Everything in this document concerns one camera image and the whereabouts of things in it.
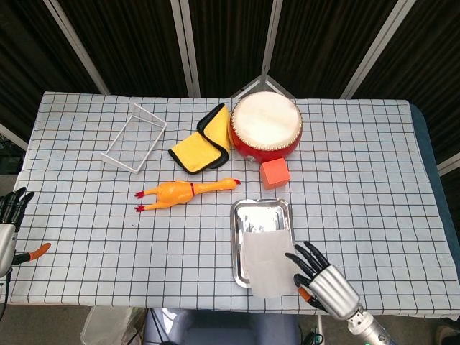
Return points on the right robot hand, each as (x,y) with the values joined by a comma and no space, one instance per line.
(330,287)

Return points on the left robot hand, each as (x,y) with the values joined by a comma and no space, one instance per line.
(7,244)

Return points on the white cloth piece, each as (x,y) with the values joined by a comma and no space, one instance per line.
(266,262)

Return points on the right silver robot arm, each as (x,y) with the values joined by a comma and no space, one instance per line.
(370,330)

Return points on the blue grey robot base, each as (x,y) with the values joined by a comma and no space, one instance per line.
(223,330)

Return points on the silver metal tray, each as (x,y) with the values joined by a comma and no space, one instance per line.
(258,215)

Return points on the white black checkered tablecloth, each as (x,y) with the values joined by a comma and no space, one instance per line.
(108,251)

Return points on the orange foam cube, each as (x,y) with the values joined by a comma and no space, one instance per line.
(275,174)

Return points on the dark shoe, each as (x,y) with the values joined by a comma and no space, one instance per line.
(449,336)

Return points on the blue table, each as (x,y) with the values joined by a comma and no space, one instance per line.
(431,161)

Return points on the yellow rubber chicken toy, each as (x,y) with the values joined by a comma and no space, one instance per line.
(172,194)

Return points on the red drum with white skin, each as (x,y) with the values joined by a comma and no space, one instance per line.
(266,118)

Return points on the yellow grey black-edged cloth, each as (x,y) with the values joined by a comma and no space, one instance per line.
(197,151)

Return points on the dark folding screen white frame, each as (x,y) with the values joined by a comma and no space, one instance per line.
(143,43)

